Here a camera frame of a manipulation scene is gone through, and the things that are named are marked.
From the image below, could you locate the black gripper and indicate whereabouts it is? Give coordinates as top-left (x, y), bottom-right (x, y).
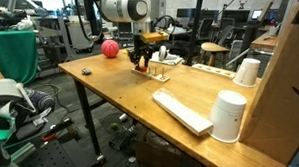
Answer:
top-left (126, 35), bottom-right (155, 71)

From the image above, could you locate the black metal pole stand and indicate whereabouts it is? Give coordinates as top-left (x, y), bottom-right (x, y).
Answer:
top-left (181, 0), bottom-right (208, 67)

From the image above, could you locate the white wooden peg board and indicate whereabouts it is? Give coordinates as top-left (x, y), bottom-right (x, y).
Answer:
top-left (131, 66), bottom-right (171, 85)

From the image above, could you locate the grey mesh office chair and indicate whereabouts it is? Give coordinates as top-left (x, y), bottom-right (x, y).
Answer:
top-left (196, 17), bottom-right (216, 42)
top-left (116, 21), bottom-right (135, 48)

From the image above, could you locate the pink basketball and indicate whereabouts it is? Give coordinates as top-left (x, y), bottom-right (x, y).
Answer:
top-left (100, 39), bottom-right (121, 59)

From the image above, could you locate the wooden office desk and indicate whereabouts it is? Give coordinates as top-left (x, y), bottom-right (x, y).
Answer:
top-left (166, 24), bottom-right (193, 44)

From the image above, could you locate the crumpled foil ball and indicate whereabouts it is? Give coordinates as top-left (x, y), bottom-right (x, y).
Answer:
top-left (81, 66), bottom-right (93, 77)

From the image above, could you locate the small white cup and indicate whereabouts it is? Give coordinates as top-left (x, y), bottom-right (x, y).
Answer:
top-left (268, 25), bottom-right (280, 37)
top-left (119, 112), bottom-right (129, 123)

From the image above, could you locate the dark computer monitor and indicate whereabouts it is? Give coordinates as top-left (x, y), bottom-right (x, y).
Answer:
top-left (221, 8), bottom-right (251, 25)
top-left (175, 7), bottom-right (197, 20)
top-left (200, 8), bottom-right (220, 22)

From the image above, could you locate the long white wrapped board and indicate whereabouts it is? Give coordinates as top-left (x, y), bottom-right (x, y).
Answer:
top-left (151, 85), bottom-right (215, 138)

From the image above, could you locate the white rolling cabinet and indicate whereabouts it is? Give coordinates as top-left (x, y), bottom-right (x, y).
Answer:
top-left (66, 19), bottom-right (95, 53)

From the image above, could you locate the green tennis ball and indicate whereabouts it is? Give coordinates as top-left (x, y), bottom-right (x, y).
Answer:
top-left (110, 122), bottom-right (120, 132)

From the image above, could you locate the light wooden hole strip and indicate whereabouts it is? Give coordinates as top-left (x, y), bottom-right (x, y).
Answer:
top-left (191, 61), bottom-right (237, 82)

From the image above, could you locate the round wooden stool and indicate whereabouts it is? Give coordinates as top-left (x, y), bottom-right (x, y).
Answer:
top-left (199, 41), bottom-right (231, 69)

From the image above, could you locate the black metal table leg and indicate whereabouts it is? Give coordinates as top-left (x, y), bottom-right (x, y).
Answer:
top-left (72, 77), bottom-right (107, 165)

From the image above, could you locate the black plastic crate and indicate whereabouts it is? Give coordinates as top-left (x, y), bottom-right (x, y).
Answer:
top-left (107, 127), bottom-right (137, 152)

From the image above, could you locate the small brown cardboard box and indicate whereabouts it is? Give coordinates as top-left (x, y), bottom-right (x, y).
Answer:
top-left (133, 137), bottom-right (185, 167)

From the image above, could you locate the white paper cup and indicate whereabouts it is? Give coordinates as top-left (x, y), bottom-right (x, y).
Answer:
top-left (206, 88), bottom-right (250, 145)
top-left (231, 57), bottom-right (263, 90)

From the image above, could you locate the grey patterned fabric bundle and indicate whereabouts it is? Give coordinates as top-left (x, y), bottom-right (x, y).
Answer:
top-left (24, 87), bottom-right (56, 115)

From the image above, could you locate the white crumpled plastic bag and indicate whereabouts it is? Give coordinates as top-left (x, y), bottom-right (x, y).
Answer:
top-left (14, 14), bottom-right (36, 32)

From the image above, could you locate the long wooden workbench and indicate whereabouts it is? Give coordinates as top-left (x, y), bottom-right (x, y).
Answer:
top-left (249, 31), bottom-right (279, 53)

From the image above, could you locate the lit blue computer monitor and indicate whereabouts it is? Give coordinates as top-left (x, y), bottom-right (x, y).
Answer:
top-left (249, 8), bottom-right (264, 22)

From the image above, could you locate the green cloth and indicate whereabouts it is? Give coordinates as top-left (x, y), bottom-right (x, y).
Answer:
top-left (0, 28), bottom-right (39, 86)

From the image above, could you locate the white green headset device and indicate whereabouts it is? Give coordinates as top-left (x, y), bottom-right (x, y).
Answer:
top-left (0, 76), bottom-right (37, 143)

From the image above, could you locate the large cardboard box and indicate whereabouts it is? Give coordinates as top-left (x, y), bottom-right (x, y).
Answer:
top-left (234, 0), bottom-right (299, 167)

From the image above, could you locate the aluminium extrusion bar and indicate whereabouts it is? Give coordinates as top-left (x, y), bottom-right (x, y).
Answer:
top-left (8, 141), bottom-right (37, 165)

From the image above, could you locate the orange yellow camera mount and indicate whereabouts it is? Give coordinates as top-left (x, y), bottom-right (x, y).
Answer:
top-left (139, 30), bottom-right (171, 45)

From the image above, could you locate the black camera cable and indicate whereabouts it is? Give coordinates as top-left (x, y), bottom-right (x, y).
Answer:
top-left (152, 13), bottom-right (178, 39)

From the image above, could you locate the grey metal table frame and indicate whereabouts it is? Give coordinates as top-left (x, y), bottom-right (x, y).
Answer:
top-left (31, 14), bottom-right (74, 62)

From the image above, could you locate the black orange handled tool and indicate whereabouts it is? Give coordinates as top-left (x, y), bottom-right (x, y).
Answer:
top-left (40, 116), bottom-right (75, 142)

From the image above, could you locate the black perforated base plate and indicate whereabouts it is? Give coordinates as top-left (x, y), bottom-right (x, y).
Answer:
top-left (15, 136), bottom-right (100, 167)

